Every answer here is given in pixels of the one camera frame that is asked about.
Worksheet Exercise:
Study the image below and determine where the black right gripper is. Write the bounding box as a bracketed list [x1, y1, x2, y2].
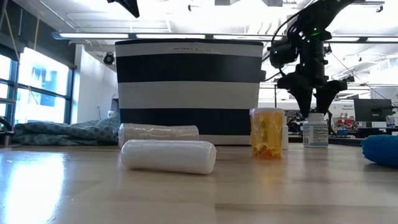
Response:
[277, 34, 348, 119]

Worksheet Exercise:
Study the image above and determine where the small white pill bottle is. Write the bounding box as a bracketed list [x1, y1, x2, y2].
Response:
[281, 114, 289, 150]

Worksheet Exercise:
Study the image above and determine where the round white cap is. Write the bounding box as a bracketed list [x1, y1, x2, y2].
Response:
[249, 107, 285, 160]

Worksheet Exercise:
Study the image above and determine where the blue bandage roll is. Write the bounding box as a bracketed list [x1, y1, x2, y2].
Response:
[361, 134, 398, 168]

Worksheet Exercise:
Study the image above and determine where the navy white striped basket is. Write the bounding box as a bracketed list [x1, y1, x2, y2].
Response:
[114, 39, 265, 146]

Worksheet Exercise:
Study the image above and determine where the beige elastic bandage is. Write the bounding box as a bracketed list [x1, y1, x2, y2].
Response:
[118, 123, 200, 149]

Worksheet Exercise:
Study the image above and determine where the white gauze roll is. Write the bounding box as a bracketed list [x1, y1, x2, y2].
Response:
[119, 139, 218, 175]

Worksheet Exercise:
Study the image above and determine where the cluttered workbench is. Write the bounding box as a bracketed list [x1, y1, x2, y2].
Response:
[329, 108, 398, 139]

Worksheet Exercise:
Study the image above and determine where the black monitor on stand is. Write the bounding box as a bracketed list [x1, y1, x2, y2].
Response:
[353, 98, 394, 123]

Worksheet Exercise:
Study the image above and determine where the large window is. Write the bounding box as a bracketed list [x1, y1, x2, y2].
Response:
[0, 46, 75, 125]

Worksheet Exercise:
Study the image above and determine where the blue patterned cloth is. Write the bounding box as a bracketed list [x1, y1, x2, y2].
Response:
[12, 113, 122, 146]

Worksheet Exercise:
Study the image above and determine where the ceiling light rail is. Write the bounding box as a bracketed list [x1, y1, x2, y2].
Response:
[51, 30, 398, 44]

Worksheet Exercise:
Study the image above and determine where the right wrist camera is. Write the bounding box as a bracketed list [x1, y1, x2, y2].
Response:
[269, 42, 300, 70]

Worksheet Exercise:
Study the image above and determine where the black aluminium table frame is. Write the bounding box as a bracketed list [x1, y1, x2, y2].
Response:
[288, 136, 366, 147]

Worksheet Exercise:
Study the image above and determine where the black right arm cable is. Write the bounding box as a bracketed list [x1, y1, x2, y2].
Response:
[267, 11, 302, 83]

